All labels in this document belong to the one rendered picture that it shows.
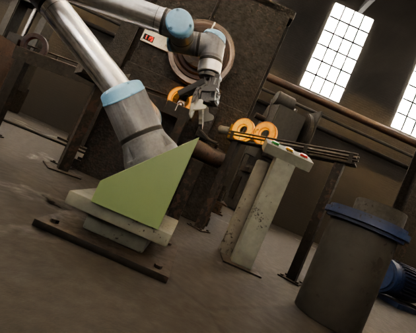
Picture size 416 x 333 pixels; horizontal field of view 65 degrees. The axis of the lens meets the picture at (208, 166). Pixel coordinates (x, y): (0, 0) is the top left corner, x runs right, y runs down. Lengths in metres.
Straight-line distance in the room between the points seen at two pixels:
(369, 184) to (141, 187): 8.77
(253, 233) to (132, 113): 0.82
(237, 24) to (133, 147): 1.81
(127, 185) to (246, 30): 1.95
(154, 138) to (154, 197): 0.21
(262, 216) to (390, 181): 8.33
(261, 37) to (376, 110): 7.33
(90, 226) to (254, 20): 2.08
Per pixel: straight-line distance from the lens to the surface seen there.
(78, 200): 1.00
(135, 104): 1.07
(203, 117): 1.30
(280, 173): 1.57
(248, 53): 2.61
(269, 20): 2.74
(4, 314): 0.61
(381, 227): 1.30
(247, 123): 2.15
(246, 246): 1.57
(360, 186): 9.38
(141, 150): 1.03
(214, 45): 1.30
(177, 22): 1.18
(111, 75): 1.31
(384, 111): 9.86
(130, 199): 0.94
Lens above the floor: 0.30
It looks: 3 degrees up
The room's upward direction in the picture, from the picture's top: 24 degrees clockwise
